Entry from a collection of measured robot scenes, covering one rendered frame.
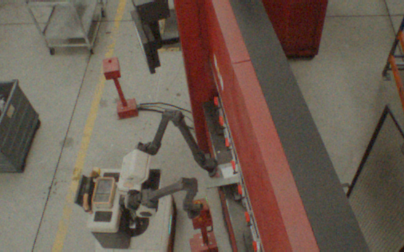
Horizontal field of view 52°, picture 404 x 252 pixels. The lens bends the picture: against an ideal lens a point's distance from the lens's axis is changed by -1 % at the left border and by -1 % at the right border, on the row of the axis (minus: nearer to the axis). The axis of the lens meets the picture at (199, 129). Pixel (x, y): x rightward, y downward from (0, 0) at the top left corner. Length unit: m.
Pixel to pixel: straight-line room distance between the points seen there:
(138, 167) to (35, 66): 3.37
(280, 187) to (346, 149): 2.99
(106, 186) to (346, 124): 2.74
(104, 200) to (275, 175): 1.93
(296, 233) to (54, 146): 3.79
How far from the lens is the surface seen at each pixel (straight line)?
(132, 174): 2.94
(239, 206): 3.29
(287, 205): 1.73
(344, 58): 5.57
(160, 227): 3.92
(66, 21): 6.01
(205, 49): 3.39
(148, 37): 3.49
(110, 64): 4.48
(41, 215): 4.67
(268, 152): 1.84
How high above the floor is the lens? 3.85
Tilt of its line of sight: 54 degrees down
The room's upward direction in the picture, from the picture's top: 8 degrees counter-clockwise
